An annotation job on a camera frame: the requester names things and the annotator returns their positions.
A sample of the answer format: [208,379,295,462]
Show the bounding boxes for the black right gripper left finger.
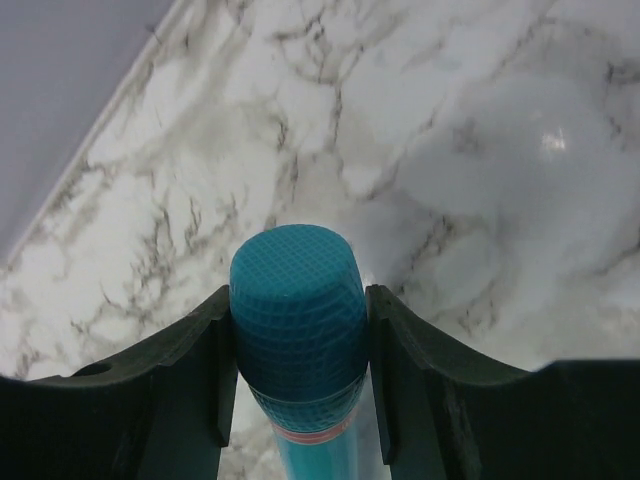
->
[1,286,238,479]

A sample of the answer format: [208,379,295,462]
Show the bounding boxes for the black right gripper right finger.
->
[366,285,639,479]

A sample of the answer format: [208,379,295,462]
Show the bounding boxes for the blue microphone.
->
[229,224,368,479]

